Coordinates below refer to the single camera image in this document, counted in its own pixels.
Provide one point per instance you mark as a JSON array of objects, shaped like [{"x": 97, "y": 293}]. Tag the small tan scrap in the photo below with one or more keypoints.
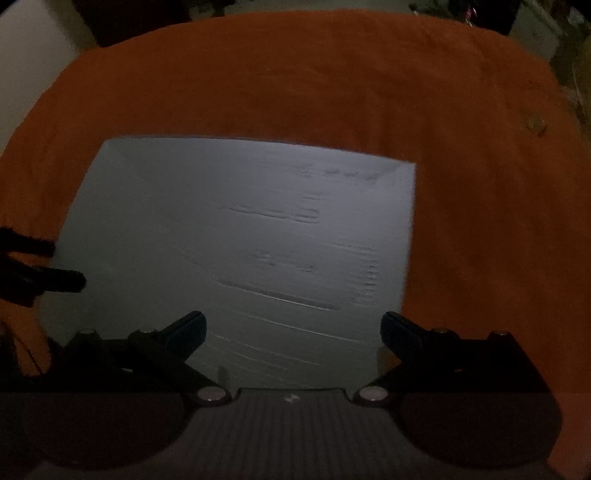
[{"x": 535, "y": 125}]

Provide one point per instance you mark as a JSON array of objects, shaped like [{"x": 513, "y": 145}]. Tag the orange table cloth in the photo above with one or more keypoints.
[{"x": 300, "y": 83}]

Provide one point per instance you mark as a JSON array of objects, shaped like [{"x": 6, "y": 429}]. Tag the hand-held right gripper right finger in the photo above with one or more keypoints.
[{"x": 397, "y": 333}]

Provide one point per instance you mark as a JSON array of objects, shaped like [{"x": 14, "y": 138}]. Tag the white paper sheet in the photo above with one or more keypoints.
[{"x": 231, "y": 230}]

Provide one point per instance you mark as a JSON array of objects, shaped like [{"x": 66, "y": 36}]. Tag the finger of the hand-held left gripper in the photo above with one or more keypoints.
[
  {"x": 27, "y": 242},
  {"x": 55, "y": 280}
]

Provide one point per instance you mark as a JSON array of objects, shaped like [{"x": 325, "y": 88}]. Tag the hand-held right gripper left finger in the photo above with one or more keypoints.
[{"x": 194, "y": 328}]

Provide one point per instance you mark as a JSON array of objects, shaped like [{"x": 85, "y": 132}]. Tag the grey cabinet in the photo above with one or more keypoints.
[{"x": 535, "y": 23}]

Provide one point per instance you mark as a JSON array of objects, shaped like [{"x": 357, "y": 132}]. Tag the yellow cardboard box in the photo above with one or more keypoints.
[{"x": 577, "y": 78}]

